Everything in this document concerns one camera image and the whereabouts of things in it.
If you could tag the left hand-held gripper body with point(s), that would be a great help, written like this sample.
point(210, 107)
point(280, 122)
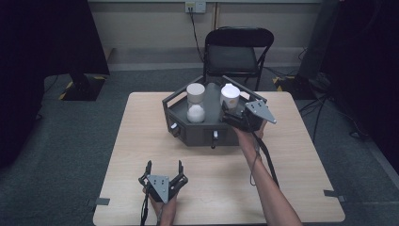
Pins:
point(158, 186)

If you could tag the grey upright column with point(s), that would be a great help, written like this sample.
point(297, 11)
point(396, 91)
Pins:
point(320, 40)

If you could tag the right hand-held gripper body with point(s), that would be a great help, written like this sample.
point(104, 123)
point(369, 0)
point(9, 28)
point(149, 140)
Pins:
point(257, 111)

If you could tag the white lidded jar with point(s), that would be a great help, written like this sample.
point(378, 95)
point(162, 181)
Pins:
point(230, 94)

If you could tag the black stand base striped tape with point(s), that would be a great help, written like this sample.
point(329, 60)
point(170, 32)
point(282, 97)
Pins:
point(298, 88)
point(83, 88)

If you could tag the dark grey corner rack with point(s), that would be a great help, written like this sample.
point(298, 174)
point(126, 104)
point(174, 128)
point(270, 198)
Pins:
point(200, 135)

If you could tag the person's right hand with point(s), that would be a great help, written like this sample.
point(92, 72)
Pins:
point(249, 141)

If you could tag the grey tape strip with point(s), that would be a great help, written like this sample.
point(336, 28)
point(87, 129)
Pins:
point(102, 201)
point(334, 194)

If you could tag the person's left hand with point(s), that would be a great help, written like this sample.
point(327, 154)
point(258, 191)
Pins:
point(166, 213)

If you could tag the dark curtain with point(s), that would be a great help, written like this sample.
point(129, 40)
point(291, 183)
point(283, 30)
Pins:
point(37, 62)
point(370, 62)

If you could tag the clear jar with grey lid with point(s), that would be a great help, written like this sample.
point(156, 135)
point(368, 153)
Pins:
point(196, 103)

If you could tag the white wall socket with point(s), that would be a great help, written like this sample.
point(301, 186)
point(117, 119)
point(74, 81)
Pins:
point(195, 7)

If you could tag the black folding chair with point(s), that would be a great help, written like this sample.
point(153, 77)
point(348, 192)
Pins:
point(232, 58)

